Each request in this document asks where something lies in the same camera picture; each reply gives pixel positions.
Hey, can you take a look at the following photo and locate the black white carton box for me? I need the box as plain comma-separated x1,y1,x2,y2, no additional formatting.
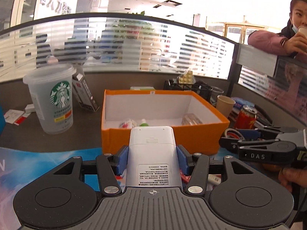
72,63,99,112

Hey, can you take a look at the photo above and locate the orange cardboard box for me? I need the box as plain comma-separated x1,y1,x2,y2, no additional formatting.
101,90,229,156

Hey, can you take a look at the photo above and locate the Starbucks plastic cup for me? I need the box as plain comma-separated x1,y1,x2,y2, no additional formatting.
23,64,76,135

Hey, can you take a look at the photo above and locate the green white medicine box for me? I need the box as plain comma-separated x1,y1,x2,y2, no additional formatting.
130,86,155,90

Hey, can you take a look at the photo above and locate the beige building brick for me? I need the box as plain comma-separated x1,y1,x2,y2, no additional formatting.
176,70,196,85

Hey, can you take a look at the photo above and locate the blue tissue pack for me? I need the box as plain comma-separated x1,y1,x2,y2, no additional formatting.
232,97,254,110

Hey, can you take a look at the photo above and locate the person in pink sleeve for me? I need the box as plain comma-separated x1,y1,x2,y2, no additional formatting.
248,0,306,122

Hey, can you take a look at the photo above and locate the black mesh organizer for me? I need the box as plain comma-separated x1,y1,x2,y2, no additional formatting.
163,80,213,102

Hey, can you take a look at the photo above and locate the white plastic device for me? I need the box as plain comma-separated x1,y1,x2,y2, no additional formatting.
125,126,182,188

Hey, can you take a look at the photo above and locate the clear plastic printed jar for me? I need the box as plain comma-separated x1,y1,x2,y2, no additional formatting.
119,119,138,129

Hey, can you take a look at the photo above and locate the operator right hand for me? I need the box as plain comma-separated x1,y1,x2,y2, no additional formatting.
278,168,307,192

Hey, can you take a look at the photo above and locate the paper cup held by person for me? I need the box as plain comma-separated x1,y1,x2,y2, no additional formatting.
295,26,306,44

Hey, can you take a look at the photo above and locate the colourful AGON desk mat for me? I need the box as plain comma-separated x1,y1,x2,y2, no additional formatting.
0,145,243,230

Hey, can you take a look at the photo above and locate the clear glass jar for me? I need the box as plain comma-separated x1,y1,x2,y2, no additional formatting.
210,86,224,105

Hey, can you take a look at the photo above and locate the brown paper cup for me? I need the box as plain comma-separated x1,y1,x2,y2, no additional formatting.
216,95,236,117

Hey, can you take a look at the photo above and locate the red drink can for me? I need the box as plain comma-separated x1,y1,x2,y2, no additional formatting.
234,105,257,129

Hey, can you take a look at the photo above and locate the black tape roll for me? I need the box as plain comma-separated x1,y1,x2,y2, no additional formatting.
224,128,245,140

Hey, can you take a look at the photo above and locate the red pen package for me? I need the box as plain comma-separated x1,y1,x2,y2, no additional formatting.
180,170,191,184

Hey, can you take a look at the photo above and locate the white charger adapter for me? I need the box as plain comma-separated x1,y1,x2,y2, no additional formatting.
24,104,35,114

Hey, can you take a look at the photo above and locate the blue paper bag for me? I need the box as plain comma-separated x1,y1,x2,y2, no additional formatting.
0,106,6,135

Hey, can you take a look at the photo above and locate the potted green plant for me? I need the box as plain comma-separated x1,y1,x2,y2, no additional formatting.
112,19,156,39

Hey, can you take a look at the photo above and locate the white red paper card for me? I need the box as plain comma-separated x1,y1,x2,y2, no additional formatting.
4,110,30,126

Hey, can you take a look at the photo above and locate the green tube white cap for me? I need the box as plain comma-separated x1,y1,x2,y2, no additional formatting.
139,119,149,127

